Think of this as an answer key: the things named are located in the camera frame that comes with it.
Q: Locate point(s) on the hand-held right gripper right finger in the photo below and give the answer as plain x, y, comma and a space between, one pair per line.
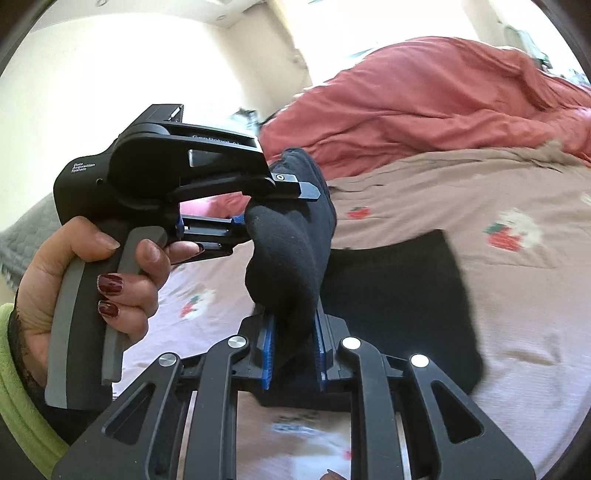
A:
322, 350

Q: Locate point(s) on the person's left forearm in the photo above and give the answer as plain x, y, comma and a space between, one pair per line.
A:
27, 397

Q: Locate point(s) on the pink quilted blanket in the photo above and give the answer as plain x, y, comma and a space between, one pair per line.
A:
210, 205

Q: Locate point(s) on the coral red duvet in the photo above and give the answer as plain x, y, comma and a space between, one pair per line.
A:
438, 97

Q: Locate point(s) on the person's left hand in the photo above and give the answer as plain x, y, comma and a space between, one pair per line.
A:
60, 277

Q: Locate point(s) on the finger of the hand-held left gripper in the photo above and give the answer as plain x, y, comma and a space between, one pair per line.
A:
295, 187
212, 235

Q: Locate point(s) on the strawberry print bed sheet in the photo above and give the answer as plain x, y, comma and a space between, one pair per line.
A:
461, 194

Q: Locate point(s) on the grey quilted headboard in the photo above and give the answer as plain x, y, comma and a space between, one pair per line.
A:
23, 240

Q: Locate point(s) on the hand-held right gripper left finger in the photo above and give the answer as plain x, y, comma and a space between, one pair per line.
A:
265, 344

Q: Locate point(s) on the black sweater with orange cuffs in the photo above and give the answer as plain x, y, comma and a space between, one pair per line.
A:
401, 304

